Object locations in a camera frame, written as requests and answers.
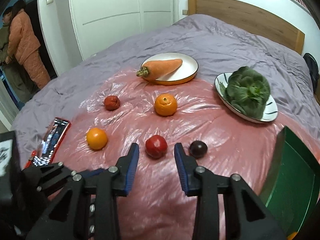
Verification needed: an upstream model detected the green leafy vegetable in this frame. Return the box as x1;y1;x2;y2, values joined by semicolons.
224;66;271;119

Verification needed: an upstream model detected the wooden headboard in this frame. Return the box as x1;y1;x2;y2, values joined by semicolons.
187;0;306;55

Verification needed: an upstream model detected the white plate orange rim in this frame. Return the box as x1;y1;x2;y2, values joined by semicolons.
141;52;199;85

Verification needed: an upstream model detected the carrot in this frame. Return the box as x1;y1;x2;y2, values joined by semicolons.
136;59;183;82

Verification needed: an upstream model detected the smartphone in red case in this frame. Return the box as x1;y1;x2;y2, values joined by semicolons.
30;117;71;167

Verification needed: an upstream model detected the green tray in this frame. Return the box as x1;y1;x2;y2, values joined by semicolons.
259;126;320;240

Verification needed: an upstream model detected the wrinkled red apple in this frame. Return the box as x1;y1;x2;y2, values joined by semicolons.
104;95;121;111

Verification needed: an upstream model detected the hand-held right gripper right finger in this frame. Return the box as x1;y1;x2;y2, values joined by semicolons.
174;142;287;240

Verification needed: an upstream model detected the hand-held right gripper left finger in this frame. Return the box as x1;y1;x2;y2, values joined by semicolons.
26;142;140;240

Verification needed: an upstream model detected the white plate dark rim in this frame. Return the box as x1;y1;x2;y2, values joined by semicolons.
214;72;279;123

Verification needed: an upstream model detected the dark purple plum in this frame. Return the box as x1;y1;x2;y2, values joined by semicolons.
189;141;208;158

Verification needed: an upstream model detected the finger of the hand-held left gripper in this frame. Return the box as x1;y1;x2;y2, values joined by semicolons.
22;161;107;198

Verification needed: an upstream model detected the black backpack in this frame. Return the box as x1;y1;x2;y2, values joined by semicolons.
303;53;320;90

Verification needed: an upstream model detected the small red apple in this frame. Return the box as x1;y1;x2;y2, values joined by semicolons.
145;135;168;159

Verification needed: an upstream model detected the white wardrobe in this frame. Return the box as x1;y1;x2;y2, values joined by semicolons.
37;0;173;77

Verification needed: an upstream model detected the pink plastic sheet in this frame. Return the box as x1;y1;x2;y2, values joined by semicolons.
47;66;320;240

